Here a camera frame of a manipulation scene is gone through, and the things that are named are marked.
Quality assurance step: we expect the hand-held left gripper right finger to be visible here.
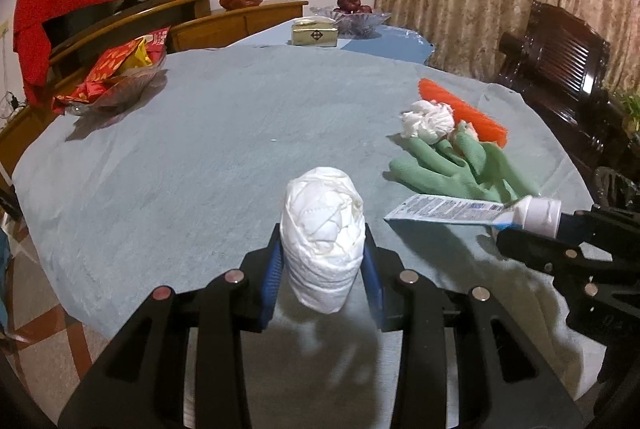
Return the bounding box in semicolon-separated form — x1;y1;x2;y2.
361;224;586;429

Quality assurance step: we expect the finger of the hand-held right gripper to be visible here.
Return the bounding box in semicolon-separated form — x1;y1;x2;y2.
494;226;603;282
556;203;640;252

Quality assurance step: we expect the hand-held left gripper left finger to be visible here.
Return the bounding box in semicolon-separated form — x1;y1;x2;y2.
57;223;288;429

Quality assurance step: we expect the bin with black bag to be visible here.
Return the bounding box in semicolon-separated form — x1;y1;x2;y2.
592;166;640;210

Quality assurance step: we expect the white and blue toothpaste tube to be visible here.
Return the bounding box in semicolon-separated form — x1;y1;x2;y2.
384;194;563;240

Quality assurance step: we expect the potted green plant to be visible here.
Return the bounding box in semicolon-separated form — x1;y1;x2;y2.
617;89;640;135

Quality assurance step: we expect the green rubber glove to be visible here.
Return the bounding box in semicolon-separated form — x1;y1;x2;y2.
389;122;541;204

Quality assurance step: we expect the grey-blue tablecloth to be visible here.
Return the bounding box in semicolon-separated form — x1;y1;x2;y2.
11;44;593;429

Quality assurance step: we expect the dark wooden armchair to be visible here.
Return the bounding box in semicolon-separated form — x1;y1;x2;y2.
495;0;626;175

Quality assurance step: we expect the crumpled white tissue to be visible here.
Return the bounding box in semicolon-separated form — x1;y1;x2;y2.
400;100;456;145

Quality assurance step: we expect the blue table cover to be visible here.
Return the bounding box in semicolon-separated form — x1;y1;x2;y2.
227;16;435;71

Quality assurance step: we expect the beige tissue box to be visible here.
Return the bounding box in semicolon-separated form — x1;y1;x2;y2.
290;16;340;47

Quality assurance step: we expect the light wooden cabinet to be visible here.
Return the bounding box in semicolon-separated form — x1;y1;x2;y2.
0;0;310;190

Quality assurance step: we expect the yellow snack packet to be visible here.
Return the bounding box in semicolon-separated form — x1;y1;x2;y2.
132;36;154;68

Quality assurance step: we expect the red patterned snack packet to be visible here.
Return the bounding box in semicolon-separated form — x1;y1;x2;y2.
52;26;172;115

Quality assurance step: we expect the glass fruit bowl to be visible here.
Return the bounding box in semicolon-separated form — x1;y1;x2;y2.
310;5;392;37

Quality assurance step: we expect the black television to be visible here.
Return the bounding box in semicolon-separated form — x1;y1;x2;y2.
42;0;151;55

